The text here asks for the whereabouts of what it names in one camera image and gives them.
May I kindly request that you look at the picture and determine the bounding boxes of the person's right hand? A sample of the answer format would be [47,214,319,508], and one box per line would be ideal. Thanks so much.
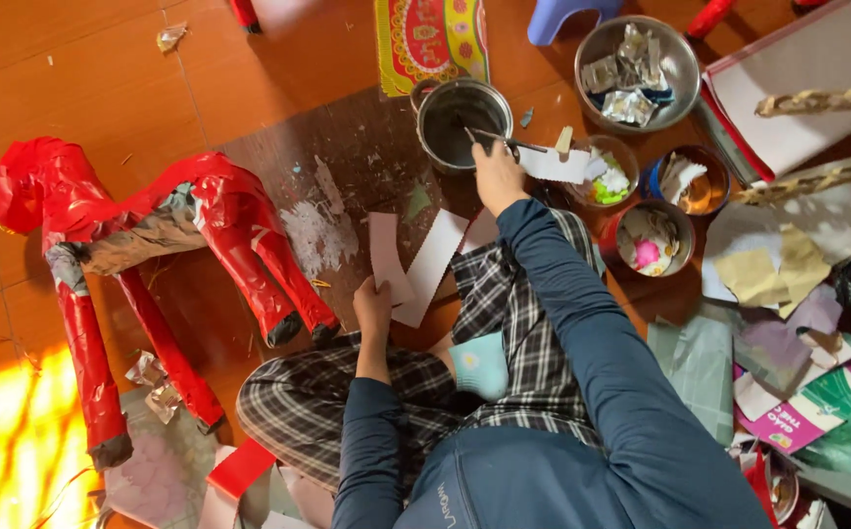
[471,140,531,219]

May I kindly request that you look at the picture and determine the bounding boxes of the person's left hand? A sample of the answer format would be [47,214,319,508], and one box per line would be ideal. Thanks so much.
[352,275,395,348]

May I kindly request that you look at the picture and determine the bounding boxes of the thin glue brush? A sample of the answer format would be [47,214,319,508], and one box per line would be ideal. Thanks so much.
[462,125,550,156]

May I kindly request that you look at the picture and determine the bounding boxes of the steel glue pot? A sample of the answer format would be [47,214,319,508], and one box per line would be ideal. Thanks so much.
[410,76,515,176]

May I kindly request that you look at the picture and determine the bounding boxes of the white paper piece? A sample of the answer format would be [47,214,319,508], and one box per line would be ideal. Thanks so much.
[519,146,592,186]

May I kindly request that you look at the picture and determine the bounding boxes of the small bowl of paper flowers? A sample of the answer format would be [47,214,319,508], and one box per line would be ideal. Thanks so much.
[567,134,641,207]

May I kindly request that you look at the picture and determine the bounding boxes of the yellow red patterned paper sheet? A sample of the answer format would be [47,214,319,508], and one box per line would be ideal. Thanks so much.
[374,0,491,98]

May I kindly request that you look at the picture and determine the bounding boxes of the dark wooden work board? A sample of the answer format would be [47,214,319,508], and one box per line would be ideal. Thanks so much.
[214,86,503,333]

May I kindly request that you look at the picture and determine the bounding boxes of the heap of silver foil scraps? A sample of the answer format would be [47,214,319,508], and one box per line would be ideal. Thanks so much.
[582,24,677,127]

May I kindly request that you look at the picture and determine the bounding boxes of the blue plastic stool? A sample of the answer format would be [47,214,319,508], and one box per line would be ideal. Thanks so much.
[527,0,625,47]

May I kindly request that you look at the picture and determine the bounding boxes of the red tin of paper flowers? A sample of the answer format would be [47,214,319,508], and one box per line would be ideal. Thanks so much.
[599,199,697,279]

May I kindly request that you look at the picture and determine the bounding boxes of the blue bowl of white cutouts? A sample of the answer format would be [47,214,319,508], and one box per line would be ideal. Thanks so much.
[641,144,732,217]

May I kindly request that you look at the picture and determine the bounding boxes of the large steel bowl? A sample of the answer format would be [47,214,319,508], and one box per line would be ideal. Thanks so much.
[574,15,703,135]

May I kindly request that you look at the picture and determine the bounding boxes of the light blue sock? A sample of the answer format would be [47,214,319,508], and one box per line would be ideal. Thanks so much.
[447,330,510,404]

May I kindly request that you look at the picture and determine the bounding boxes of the red stool leg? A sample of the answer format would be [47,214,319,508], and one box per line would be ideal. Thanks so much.
[230,0,263,35]
[685,0,739,42]

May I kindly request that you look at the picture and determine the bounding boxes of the plaid trousers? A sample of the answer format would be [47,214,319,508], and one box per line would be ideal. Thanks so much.
[236,208,610,495]

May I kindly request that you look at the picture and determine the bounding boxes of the pale green plastic bag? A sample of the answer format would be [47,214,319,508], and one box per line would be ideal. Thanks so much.
[646,315,735,447]

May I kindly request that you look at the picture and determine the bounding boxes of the gold paper-wrapped stick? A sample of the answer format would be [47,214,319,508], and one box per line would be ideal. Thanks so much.
[729,156,851,207]
[754,87,851,119]

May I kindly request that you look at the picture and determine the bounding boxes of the navy blue jacket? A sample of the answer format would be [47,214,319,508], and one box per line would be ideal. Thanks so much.
[331,198,773,529]

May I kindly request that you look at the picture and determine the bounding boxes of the stack of white paper sheets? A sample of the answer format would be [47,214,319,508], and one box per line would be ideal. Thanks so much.
[699,0,851,185]

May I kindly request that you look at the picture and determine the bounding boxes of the red paper horse figure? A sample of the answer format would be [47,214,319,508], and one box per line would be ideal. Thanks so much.
[0,136,342,472]

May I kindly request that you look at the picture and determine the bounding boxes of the heap of coloured paper sheets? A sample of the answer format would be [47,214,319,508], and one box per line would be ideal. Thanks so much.
[700,147,851,471]

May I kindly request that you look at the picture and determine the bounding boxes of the crumpled silver foil scrap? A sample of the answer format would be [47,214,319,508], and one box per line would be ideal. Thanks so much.
[156,21,190,54]

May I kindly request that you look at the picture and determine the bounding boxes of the crumpled silver foil pieces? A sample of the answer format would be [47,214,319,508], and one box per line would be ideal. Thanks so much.
[124,350,184,426]

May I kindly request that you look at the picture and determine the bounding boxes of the pale patterned paper sheet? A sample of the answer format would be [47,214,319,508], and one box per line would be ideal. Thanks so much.
[100,388,222,529]

